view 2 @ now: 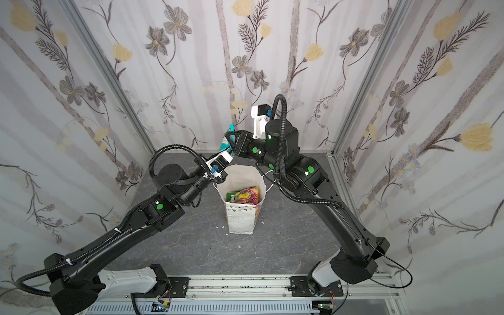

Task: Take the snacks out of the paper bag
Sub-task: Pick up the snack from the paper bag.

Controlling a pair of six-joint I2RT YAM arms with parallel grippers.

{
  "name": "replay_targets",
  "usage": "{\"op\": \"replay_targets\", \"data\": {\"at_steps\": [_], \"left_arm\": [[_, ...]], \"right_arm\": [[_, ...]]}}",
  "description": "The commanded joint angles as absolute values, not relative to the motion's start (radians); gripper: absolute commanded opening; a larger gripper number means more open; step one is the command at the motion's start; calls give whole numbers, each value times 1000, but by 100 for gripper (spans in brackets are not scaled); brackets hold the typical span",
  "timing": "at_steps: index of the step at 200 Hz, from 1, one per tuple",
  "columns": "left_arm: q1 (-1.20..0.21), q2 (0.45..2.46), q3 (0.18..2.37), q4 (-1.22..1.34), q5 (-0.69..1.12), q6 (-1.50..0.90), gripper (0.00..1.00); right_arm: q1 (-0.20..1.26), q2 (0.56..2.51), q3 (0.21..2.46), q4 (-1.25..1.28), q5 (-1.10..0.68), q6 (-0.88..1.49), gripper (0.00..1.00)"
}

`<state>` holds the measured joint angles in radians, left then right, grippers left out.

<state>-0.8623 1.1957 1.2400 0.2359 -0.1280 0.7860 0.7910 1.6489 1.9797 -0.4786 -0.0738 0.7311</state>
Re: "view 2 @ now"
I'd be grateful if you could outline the white patterned paper bag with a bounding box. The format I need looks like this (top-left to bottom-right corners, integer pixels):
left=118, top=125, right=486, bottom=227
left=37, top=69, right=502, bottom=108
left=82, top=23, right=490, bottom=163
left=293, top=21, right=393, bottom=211
left=214, top=165, right=273, bottom=235

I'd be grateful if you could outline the teal mint candy bag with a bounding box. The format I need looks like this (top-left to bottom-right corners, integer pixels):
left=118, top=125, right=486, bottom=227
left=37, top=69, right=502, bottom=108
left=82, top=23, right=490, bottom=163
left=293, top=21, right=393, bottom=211
left=219, top=124, right=235, bottom=157

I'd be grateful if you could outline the green tea candy bag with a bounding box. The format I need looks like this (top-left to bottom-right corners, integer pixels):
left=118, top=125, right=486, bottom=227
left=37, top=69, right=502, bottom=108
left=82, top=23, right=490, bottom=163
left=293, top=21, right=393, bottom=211
left=226, top=191, right=237, bottom=203

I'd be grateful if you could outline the orange fruits candy bag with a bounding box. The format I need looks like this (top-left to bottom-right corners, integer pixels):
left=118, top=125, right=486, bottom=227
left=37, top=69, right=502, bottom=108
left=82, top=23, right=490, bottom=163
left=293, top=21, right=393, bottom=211
left=234, top=186, right=261, bottom=206

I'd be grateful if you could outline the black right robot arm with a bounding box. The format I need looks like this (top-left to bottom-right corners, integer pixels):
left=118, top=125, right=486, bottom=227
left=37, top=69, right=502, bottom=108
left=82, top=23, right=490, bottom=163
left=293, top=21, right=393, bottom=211
left=225, top=119, right=390, bottom=287

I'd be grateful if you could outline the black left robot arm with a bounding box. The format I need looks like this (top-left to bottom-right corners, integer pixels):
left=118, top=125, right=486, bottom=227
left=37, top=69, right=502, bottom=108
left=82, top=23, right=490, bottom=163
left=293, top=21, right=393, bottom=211
left=43, top=164, right=215, bottom=314

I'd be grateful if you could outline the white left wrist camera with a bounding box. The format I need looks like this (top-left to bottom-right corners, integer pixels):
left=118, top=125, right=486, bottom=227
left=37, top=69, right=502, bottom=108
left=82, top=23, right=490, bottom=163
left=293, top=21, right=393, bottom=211
left=206, top=149, right=233, bottom=184

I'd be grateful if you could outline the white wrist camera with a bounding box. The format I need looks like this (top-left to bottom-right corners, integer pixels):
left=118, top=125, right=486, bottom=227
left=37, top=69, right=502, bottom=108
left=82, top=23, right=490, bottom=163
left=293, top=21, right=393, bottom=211
left=206, top=149, right=233, bottom=184
left=251, top=104, right=272, bottom=140

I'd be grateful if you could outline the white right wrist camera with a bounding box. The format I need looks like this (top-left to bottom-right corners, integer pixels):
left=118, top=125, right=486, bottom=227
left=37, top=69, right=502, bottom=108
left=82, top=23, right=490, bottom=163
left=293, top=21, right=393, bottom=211
left=251, top=104, right=272, bottom=140

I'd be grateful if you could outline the black right corrugated cable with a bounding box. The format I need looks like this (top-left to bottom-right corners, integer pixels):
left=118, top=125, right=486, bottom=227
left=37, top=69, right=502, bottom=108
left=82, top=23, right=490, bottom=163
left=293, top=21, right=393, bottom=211
left=270, top=94, right=347, bottom=209

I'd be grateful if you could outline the black corrugated cable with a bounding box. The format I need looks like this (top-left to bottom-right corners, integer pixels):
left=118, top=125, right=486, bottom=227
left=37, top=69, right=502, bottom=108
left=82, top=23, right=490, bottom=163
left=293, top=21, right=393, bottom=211
left=270, top=94, right=347, bottom=209
left=148, top=144, right=209, bottom=178

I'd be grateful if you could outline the black left corrugated cable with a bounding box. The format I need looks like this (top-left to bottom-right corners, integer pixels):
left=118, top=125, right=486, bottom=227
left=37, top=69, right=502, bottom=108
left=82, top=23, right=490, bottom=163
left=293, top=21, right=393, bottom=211
left=148, top=144, right=209, bottom=178

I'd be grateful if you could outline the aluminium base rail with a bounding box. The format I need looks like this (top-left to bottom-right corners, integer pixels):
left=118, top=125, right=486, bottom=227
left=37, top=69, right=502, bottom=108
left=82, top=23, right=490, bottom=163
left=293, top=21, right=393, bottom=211
left=83, top=274, right=407, bottom=314

